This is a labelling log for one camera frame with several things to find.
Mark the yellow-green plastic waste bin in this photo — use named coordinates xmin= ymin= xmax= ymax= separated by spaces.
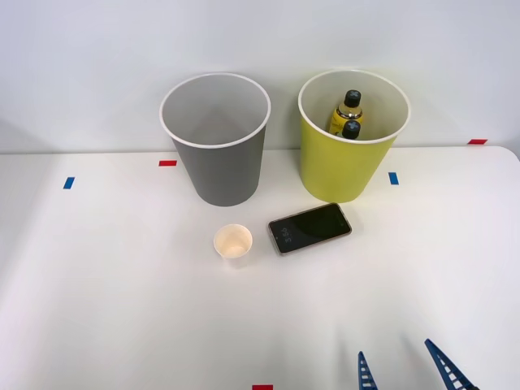
xmin=297 ymin=69 xmax=412 ymax=204

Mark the grey plastic waste bin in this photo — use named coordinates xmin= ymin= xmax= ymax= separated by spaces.
xmin=158 ymin=71 xmax=272 ymax=207

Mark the yellow bottle with black cap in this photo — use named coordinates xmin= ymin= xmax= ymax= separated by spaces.
xmin=340 ymin=119 xmax=362 ymax=141
xmin=328 ymin=89 xmax=369 ymax=136

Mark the black smartphone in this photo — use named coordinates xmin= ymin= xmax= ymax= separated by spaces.
xmin=266 ymin=201 xmax=353 ymax=257

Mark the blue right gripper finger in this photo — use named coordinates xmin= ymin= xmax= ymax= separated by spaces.
xmin=357 ymin=351 xmax=378 ymax=390
xmin=424 ymin=339 xmax=483 ymax=390

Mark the small white paper cup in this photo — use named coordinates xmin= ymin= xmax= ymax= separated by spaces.
xmin=213 ymin=223 xmax=254 ymax=270

